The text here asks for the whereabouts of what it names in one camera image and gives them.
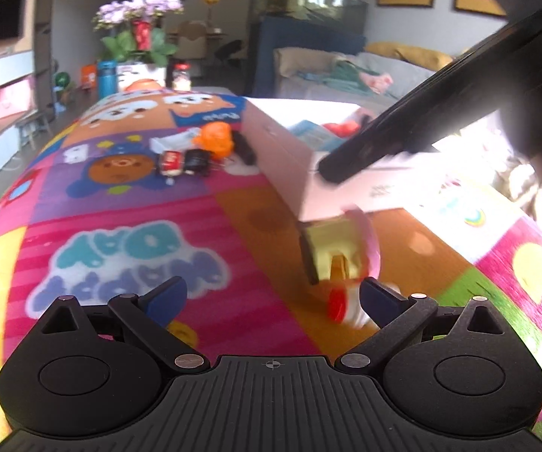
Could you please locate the beige dining chair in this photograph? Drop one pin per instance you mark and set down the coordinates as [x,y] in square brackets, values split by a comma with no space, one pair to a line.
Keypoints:
[191,40]

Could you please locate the colourful printed mat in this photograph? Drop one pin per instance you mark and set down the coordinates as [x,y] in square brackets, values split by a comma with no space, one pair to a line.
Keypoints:
[158,226]

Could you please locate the black chair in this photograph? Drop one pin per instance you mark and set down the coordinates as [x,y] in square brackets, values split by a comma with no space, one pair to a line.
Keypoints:
[228,54]

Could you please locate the green clothing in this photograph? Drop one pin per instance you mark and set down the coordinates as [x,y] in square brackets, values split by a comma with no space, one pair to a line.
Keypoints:
[341,75]

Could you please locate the pink cardboard box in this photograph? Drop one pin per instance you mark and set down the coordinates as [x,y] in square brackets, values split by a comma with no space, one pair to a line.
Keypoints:
[275,160]

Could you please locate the blue wet wipes packet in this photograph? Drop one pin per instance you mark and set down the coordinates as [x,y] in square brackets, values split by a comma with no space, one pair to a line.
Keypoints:
[311,132]

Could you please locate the green ball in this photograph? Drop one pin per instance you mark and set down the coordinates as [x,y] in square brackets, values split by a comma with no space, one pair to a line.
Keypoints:
[62,80]

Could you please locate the small white pink box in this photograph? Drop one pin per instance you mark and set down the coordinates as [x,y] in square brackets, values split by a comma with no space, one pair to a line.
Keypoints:
[172,142]

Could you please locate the yellow cushion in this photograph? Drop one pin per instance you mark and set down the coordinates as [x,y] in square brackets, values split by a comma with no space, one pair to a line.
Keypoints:
[407,55]

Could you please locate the orange toy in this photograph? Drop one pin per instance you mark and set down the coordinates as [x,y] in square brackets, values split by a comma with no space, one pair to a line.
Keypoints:
[216,139]

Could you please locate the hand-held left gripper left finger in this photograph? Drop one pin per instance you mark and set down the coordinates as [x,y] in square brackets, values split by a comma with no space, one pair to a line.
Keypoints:
[167,299]

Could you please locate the glass fish tank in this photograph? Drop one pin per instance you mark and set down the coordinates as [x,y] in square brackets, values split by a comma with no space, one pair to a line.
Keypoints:
[308,0]

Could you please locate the pink clothing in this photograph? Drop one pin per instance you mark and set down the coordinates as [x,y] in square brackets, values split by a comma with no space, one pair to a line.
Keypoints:
[376,82]

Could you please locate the beige cushion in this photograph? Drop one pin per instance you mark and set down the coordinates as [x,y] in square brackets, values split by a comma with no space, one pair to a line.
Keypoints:
[303,61]

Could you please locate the blue water bottle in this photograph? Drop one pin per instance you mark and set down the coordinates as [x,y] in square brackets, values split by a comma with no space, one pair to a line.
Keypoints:
[106,80]

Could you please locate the black toy car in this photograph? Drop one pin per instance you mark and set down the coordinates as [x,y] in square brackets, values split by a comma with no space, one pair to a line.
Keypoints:
[198,161]

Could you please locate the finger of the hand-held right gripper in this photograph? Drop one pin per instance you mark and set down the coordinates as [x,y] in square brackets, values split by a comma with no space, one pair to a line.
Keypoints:
[393,136]

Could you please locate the grey sofa with cushions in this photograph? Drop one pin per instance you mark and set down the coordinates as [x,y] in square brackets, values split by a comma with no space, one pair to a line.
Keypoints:
[263,56]

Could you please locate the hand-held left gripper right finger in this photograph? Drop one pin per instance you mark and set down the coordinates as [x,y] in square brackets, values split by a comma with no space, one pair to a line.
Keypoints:
[379,299]

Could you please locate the small red can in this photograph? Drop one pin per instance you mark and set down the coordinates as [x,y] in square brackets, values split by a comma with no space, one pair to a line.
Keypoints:
[172,160]

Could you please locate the yellow-green toy with red trim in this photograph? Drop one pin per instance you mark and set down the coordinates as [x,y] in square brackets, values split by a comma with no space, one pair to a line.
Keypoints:
[332,240]

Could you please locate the pink orchid in white pot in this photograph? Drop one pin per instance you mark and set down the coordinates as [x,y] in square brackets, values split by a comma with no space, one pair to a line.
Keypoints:
[134,33]

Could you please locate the pink gift bag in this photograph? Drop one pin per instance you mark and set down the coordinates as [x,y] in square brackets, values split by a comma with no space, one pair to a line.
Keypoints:
[14,99]

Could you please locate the orange box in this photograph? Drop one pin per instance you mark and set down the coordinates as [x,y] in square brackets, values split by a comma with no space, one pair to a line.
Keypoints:
[88,76]

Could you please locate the clear jar with red lid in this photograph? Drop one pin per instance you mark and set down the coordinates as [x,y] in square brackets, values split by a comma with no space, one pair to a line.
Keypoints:
[182,77]

